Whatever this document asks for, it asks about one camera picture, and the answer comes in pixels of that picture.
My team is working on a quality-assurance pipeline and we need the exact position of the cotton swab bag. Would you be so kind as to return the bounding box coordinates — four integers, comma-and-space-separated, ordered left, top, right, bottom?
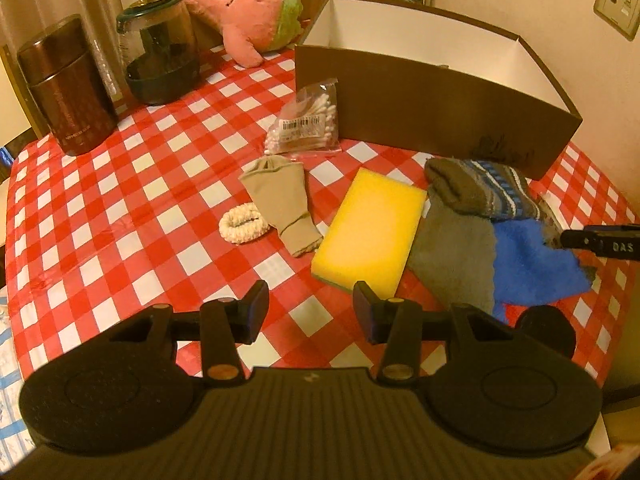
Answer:
264, 78, 340, 156

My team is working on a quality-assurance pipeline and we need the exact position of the beige curtain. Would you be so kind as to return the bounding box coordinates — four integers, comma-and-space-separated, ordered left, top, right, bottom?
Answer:
1, 0, 127, 107

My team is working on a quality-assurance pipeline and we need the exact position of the brown cardboard box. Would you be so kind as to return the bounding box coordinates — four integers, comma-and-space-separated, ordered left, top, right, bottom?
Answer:
295, 0, 582, 179

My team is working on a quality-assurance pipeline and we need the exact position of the black round pad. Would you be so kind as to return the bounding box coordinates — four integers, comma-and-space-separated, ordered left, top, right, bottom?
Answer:
515, 304, 577, 360

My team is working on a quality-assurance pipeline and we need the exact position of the striped knit sock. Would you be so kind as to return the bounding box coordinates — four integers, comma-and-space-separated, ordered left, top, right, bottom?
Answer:
424, 158, 541, 221

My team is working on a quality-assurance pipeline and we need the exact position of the yellow sponge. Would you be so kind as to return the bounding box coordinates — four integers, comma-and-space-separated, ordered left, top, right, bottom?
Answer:
311, 168, 426, 299

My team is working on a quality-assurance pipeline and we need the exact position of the glass jar dark lid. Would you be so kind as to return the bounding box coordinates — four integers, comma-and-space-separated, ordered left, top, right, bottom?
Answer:
116, 0, 200, 105

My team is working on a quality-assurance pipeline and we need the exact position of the brown wooden canister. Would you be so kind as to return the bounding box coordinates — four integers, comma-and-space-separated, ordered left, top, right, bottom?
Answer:
17, 14, 117, 156

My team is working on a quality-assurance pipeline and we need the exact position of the blue grey microfiber cloth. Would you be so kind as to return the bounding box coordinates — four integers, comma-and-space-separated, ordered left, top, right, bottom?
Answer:
407, 195, 591, 323

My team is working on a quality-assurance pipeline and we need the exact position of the cream scrunchie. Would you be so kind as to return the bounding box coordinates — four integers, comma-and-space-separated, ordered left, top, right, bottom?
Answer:
218, 203, 270, 245

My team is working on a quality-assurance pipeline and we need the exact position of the pink starfish plush toy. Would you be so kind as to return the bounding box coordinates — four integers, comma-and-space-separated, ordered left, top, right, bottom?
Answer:
183, 0, 304, 68

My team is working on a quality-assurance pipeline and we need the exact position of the blue white patterned cloth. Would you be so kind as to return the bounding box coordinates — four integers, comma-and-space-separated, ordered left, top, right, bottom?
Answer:
0, 286, 35, 474

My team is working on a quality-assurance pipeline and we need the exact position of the beige sock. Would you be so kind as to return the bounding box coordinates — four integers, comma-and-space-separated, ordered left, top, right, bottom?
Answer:
240, 155, 322, 257

